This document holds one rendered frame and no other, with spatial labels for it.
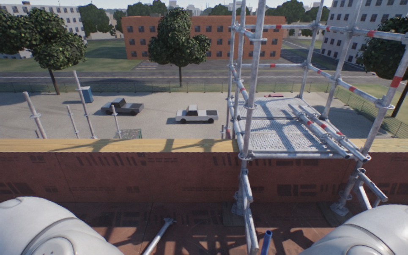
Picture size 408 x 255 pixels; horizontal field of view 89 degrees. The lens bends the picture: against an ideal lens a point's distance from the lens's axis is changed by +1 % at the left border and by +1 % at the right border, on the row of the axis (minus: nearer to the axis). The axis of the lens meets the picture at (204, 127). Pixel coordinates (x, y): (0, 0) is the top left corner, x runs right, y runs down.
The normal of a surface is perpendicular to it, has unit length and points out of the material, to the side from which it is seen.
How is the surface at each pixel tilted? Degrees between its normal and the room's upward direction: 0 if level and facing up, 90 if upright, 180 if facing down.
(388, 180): 90
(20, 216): 2
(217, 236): 0
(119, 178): 90
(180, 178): 90
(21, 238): 26
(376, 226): 16
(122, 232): 0
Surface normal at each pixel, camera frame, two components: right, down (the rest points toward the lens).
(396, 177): 0.00, 0.48
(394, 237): -0.10, -0.77
